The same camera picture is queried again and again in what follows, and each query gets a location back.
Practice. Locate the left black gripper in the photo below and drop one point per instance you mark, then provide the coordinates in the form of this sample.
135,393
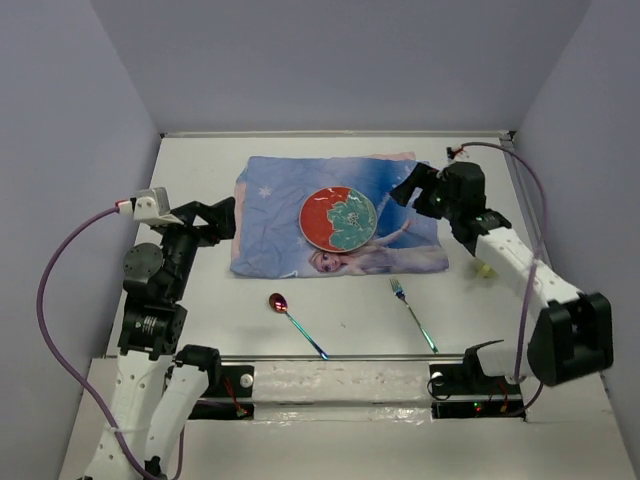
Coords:
221,216

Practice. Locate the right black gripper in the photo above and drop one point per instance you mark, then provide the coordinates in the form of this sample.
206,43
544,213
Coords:
424,176

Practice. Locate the blue princess placemat cloth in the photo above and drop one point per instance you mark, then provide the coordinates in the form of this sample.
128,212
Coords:
269,243

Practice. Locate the red and teal plate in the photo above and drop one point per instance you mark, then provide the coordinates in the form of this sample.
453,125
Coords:
338,219

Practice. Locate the iridescent spoon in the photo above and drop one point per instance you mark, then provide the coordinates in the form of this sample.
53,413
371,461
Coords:
278,303

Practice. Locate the pale yellow cup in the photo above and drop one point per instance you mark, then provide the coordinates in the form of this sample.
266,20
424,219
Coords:
483,269

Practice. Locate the iridescent fork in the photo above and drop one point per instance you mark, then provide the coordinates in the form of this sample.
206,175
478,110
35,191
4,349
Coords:
400,294

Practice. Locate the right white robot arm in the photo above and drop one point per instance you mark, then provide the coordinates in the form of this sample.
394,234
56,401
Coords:
563,333

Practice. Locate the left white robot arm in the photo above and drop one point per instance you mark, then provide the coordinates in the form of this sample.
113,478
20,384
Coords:
158,383

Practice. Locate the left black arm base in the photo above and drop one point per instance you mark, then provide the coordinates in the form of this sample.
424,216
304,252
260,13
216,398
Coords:
230,398

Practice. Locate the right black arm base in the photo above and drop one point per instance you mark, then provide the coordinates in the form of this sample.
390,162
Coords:
456,394

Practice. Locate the white foam strip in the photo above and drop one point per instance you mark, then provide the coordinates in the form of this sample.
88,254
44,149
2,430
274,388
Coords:
337,382

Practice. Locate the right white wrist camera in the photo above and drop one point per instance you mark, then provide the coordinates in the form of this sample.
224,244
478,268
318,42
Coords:
456,153

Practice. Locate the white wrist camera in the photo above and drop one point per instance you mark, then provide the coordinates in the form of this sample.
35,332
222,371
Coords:
456,153
150,207

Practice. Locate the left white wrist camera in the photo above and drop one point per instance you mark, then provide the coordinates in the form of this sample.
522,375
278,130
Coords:
150,207

